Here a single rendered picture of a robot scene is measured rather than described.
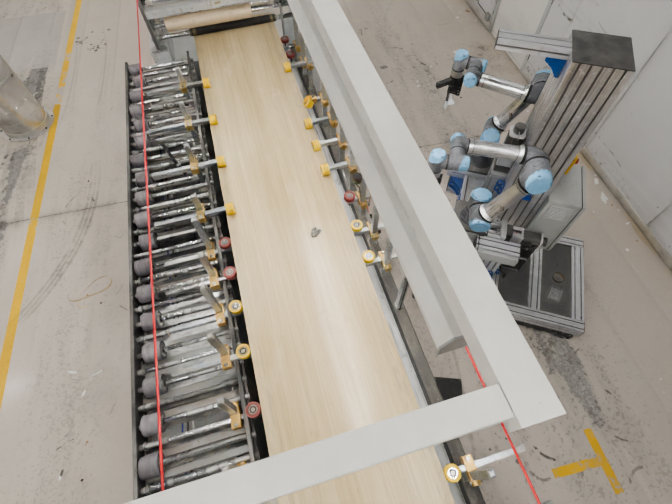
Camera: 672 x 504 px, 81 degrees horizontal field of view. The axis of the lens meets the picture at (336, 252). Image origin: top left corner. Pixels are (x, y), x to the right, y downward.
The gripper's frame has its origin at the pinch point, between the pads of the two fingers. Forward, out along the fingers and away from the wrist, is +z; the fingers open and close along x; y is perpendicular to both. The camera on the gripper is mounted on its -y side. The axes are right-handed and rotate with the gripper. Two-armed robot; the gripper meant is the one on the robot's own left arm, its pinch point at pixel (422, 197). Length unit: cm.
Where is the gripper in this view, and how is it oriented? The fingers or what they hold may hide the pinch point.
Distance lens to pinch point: 226.4
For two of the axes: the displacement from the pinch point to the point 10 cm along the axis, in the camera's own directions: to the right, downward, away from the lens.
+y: 9.6, 2.4, -1.7
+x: 2.9, -8.2, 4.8
